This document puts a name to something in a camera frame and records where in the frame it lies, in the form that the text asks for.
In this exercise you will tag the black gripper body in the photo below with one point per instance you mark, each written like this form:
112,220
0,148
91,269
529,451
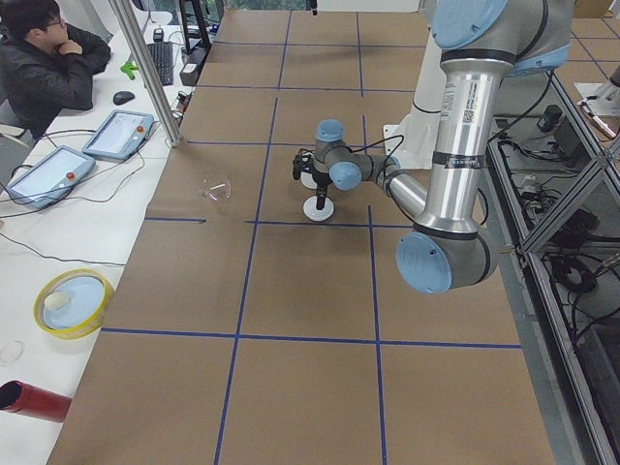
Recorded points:
320,183

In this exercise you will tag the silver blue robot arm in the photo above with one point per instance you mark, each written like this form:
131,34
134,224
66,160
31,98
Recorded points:
481,43

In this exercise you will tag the white enamel mug blue rim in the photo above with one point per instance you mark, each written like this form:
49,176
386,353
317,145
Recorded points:
308,181

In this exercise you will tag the black keyboard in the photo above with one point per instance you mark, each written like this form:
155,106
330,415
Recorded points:
161,54

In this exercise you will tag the far blue teach pendant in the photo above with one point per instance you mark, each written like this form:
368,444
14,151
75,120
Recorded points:
120,135

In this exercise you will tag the blue teach pendant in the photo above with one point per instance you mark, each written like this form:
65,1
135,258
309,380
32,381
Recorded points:
120,135
51,179

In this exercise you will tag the black computer mouse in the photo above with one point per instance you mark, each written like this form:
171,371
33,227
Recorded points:
122,97

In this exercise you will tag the green plastic tool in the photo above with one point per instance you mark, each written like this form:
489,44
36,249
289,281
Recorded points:
129,69

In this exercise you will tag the yellow rimmed bowl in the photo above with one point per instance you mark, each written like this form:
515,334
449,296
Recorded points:
73,304

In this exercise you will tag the near blue teach pendant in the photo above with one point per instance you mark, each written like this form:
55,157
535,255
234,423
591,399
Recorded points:
51,179

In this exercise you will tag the seated person in black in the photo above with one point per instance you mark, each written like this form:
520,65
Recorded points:
47,64

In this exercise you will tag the clear glass dish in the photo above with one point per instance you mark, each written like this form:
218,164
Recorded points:
11,352

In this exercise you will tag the red cylinder tube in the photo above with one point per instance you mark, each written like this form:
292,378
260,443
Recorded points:
23,399

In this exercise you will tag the white pedestal column with base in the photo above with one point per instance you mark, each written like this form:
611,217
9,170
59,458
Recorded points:
412,141

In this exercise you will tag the aluminium frame post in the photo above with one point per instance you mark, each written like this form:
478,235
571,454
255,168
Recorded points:
125,15

